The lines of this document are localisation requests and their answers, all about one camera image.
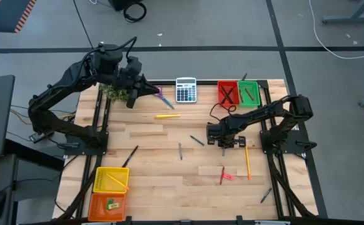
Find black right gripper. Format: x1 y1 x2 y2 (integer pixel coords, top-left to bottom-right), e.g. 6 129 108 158
206 122 247 149

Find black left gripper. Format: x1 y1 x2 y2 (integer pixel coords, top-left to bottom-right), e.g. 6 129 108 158
119 56 160 97

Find green crayon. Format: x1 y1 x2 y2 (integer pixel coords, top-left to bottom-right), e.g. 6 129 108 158
190 134 205 147

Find yellow pencil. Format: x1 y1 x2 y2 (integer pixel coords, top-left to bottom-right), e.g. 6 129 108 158
245 145 252 181
105 172 130 191

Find black pen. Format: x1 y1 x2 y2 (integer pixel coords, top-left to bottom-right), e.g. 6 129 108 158
221 86 235 104
121 144 139 169
220 86 235 104

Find dark teal pen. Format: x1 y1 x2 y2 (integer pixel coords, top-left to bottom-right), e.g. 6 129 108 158
260 187 273 204

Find green potted plant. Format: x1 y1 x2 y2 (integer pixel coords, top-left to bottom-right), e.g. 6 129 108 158
99 82 130 104

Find white desk calculator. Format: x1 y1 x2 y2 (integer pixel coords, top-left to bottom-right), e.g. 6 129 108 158
175 77 198 104

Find red plastic bin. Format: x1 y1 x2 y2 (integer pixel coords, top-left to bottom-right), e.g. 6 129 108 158
216 80 240 108

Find green plastic bin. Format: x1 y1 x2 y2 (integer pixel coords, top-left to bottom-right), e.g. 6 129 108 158
237 80 261 108

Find black box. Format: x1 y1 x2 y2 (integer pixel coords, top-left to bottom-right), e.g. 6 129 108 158
108 0 139 12

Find yellow plastic bin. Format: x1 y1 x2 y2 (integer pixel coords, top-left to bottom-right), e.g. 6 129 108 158
92 166 130 194

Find black power brick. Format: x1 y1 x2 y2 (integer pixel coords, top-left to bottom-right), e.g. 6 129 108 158
28 131 50 144

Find orange plastic bin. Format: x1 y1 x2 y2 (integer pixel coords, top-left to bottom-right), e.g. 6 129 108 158
87 192 127 223

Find black desk beam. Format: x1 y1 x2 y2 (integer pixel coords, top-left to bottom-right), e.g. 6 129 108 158
3 139 64 172

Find orange striped floor mat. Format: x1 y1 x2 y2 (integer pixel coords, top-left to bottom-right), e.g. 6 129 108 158
0 0 38 34

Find grey desk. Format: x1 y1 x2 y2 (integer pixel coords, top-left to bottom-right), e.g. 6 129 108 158
0 154 19 225

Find purple handled scissors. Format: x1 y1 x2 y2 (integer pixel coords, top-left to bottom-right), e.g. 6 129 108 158
154 86 175 111

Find black cable coil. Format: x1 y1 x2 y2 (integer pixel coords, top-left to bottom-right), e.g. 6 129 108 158
123 1 148 23

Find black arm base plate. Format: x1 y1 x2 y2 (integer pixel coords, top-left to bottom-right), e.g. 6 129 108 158
63 131 109 156
260 129 318 155

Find yellow cable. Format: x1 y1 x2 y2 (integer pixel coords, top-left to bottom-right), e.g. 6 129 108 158
9 107 76 126

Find thin black floor cable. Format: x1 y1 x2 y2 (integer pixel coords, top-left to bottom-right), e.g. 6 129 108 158
72 0 94 49

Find white floor cable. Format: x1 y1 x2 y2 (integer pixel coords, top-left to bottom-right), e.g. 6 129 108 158
308 0 364 60

